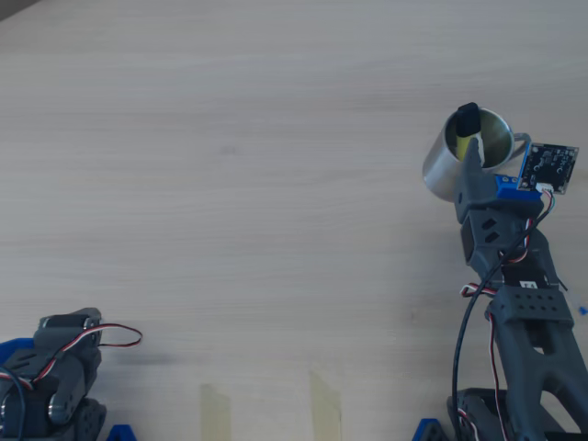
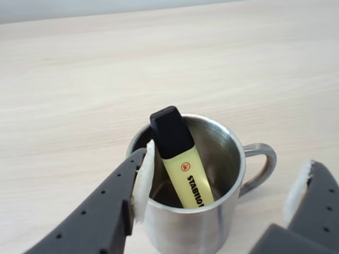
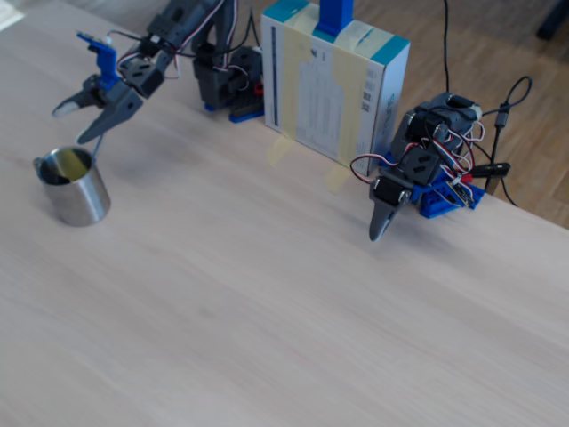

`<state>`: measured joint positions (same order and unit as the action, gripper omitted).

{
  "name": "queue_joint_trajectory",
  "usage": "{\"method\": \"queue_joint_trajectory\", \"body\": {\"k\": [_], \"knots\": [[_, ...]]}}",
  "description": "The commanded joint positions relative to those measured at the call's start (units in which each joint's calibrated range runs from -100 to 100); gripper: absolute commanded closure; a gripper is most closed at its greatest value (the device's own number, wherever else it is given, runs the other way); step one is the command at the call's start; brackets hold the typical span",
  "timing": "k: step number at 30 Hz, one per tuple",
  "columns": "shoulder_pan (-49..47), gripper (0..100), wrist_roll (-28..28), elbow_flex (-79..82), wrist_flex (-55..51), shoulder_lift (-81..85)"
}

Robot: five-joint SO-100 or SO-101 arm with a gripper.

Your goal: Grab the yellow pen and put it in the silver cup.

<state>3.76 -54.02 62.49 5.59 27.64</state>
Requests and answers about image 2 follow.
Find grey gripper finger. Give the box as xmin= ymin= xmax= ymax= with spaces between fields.
xmin=25 ymin=139 xmax=156 ymax=254
xmin=248 ymin=159 xmax=339 ymax=254

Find yellow highlighter pen black cap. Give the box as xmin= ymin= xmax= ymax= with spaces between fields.
xmin=149 ymin=105 xmax=215 ymax=209

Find silver metal cup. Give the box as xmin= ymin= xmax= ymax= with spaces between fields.
xmin=126 ymin=113 xmax=278 ymax=254

